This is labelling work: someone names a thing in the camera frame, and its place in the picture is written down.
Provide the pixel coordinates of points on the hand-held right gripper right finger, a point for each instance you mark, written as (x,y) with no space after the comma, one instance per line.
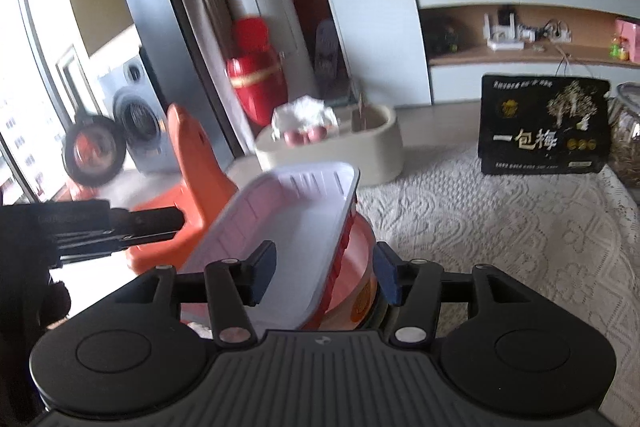
(387,274)

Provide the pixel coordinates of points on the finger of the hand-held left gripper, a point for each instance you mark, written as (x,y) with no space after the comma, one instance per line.
(115,249)
(150,221)

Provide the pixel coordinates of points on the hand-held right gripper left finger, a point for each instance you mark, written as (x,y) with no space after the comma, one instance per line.
(262,272)

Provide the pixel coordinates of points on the white plastic tray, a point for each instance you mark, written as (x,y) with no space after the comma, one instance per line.
(300,217)

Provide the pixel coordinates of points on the person's left forearm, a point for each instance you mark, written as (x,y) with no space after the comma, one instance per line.
(30,332)

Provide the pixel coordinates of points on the orange plastic chair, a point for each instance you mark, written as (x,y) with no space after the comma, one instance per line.
(200,177)

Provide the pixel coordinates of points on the black round wheel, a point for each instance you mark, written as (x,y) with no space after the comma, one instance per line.
(95,152)

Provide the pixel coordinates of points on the grey washing machine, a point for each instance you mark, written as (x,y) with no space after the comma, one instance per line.
(145,117)

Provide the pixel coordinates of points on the white oval tissue organizer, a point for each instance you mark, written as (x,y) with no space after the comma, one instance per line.
(370,157)

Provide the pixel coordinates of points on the white lace tablecloth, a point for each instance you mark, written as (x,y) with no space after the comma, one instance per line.
(500,232)

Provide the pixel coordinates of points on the pink round object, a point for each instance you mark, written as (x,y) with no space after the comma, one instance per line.
(292,138)
(314,136)

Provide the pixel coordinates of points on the red floor ornament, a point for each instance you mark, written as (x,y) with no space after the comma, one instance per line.
(255,82)

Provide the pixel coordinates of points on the black snack package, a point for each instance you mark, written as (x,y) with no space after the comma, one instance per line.
(530,142)

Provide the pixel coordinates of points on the white router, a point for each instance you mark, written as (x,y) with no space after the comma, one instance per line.
(505,43)

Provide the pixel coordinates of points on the small glass jar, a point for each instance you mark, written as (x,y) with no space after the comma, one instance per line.
(627,132)

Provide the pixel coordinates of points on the white power strip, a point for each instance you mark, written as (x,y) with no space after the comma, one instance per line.
(560,34)

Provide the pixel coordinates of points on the small green toy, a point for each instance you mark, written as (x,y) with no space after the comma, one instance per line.
(614,48)

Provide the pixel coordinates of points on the pink box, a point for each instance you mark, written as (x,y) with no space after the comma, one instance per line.
(627,32)

